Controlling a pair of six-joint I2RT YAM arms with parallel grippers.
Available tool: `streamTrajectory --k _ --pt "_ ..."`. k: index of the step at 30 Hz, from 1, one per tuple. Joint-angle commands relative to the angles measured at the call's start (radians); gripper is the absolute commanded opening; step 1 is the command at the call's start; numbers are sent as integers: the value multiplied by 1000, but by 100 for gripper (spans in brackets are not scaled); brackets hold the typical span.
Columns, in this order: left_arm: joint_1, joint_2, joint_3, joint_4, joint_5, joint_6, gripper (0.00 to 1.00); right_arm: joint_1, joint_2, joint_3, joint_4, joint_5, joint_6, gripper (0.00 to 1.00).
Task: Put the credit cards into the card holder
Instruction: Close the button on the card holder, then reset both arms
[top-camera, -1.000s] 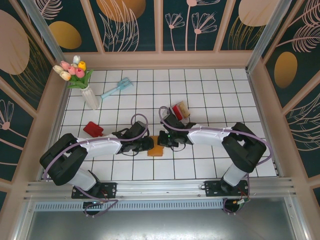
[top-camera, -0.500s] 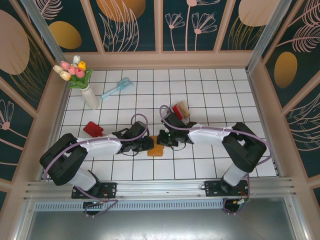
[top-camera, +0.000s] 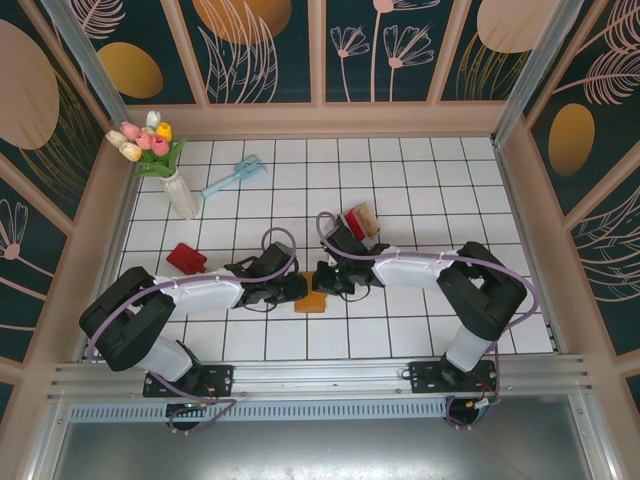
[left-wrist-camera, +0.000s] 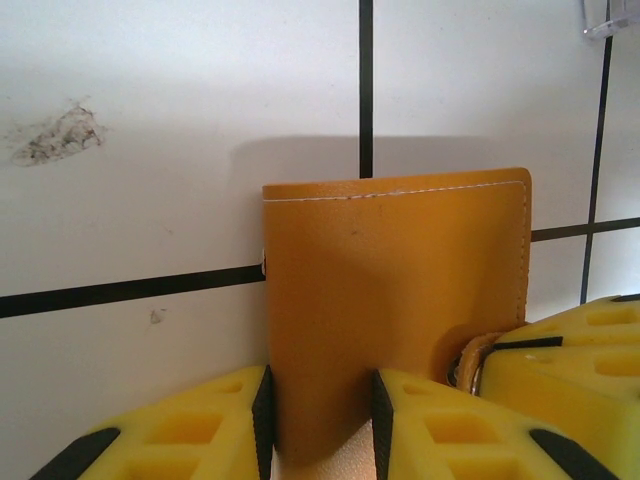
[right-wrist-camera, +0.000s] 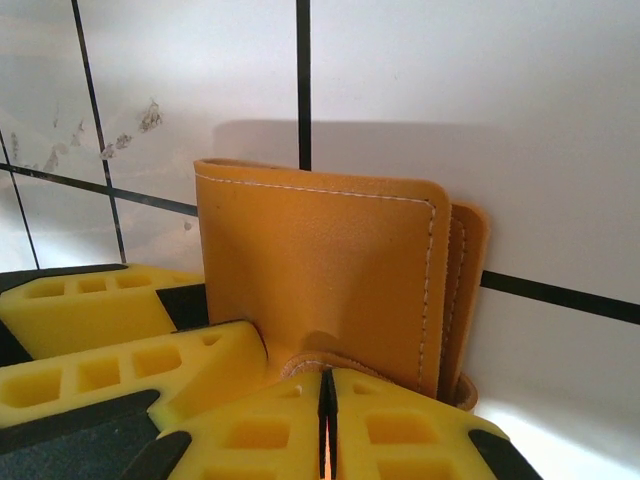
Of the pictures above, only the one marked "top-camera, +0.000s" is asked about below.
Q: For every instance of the red card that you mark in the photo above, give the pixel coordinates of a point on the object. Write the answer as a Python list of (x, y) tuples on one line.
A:
[(356, 224)]

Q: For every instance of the gold card with black stripe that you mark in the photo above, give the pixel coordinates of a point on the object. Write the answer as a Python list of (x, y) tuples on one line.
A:
[(371, 219)]

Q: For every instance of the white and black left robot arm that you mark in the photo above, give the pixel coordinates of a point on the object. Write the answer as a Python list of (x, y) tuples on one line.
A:
[(200, 295)]

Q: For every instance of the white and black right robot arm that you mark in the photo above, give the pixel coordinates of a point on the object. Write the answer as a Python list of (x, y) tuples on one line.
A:
[(415, 272)]

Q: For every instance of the red block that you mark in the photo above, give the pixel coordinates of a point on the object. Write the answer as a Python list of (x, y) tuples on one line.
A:
[(186, 258)]

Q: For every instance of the light blue toy rake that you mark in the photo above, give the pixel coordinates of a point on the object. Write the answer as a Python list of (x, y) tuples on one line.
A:
[(235, 177)]

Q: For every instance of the white ribbed vase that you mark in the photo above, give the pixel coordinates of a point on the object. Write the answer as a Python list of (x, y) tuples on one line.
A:
[(181, 197)]

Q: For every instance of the pastel tulip bouquet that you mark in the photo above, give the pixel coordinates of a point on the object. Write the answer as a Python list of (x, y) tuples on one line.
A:
[(150, 142)]

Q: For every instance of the aluminium mounting rail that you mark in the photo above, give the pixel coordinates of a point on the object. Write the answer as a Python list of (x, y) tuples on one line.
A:
[(320, 375)]

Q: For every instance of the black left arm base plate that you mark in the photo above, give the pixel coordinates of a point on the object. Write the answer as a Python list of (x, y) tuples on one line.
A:
[(220, 380)]

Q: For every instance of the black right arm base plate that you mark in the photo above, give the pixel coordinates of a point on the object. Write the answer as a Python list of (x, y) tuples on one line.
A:
[(425, 375)]

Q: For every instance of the aluminium frame post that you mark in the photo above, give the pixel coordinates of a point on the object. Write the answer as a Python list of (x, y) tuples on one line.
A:
[(87, 60), (535, 70)]

